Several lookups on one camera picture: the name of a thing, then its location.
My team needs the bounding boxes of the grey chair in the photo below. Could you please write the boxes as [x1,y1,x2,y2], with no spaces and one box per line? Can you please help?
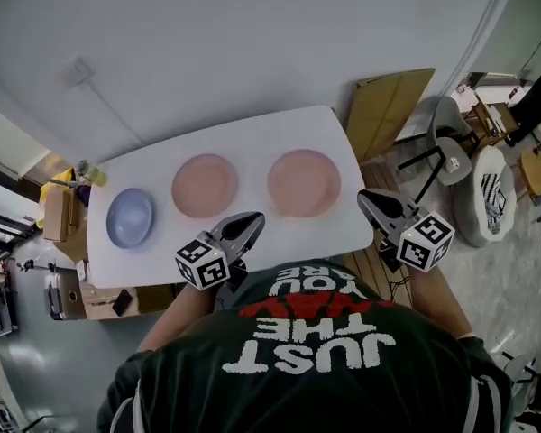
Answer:
[396,96,475,202]

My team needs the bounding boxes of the person's right forearm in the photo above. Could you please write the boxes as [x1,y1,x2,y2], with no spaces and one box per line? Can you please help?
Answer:
[407,266,475,341]

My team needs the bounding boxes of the white round pouf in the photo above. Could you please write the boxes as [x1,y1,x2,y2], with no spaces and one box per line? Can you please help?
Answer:
[452,145,518,249]

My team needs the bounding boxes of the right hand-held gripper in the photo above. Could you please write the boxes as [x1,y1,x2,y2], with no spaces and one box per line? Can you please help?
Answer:
[356,188,456,272]

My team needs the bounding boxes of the pink plate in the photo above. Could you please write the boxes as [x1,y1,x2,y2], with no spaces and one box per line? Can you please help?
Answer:
[170,152,241,220]
[266,148,343,219]

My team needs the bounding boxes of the flat cardboard sheet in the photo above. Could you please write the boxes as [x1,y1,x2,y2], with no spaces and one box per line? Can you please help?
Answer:
[344,67,436,162]

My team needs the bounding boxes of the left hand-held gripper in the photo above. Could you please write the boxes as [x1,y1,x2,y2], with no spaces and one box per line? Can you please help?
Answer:
[174,211,267,310]

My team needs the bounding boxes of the yellow drink bottle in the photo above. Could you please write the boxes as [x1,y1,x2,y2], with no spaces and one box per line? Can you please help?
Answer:
[76,159,109,188]

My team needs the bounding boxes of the black white striped cloth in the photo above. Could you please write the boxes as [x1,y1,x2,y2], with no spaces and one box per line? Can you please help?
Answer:
[480,173,509,236]

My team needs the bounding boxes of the person's left forearm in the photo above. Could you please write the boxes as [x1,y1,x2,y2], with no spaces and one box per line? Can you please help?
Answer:
[136,281,218,354]

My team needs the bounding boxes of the silver suitcase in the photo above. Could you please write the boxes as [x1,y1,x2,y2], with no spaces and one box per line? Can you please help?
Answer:
[43,270,87,322]

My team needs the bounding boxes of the blue plate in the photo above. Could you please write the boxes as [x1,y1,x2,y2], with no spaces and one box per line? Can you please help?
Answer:
[105,187,156,249]

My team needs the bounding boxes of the black monitor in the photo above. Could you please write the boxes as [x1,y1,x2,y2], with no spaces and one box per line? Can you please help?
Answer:
[506,75,541,144]

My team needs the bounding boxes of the wooden rack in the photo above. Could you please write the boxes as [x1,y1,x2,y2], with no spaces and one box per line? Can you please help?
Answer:
[463,100,520,149]

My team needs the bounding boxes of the black phone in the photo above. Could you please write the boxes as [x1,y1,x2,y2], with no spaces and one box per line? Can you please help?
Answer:
[112,288,133,318]

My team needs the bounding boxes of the flat brown cardboard box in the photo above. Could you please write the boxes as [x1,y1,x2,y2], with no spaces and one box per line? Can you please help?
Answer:
[79,282,178,321]

